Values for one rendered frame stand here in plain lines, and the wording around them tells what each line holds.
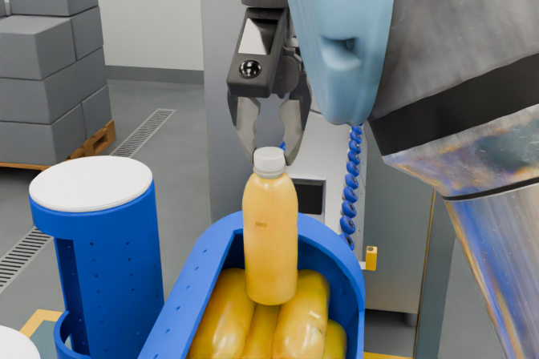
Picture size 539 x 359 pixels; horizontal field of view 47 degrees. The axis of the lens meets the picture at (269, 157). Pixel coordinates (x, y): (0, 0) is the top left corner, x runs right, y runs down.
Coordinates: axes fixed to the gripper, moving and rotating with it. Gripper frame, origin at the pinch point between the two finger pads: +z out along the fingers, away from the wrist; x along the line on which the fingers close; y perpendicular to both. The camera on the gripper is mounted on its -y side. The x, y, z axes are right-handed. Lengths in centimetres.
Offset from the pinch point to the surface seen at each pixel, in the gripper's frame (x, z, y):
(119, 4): 202, 70, 438
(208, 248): 8.9, 15.5, 1.6
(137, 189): 39, 33, 49
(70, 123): 163, 104, 255
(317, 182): -2, 29, 52
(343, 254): -9.6, 17.9, 7.0
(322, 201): -3, 33, 51
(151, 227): 37, 44, 51
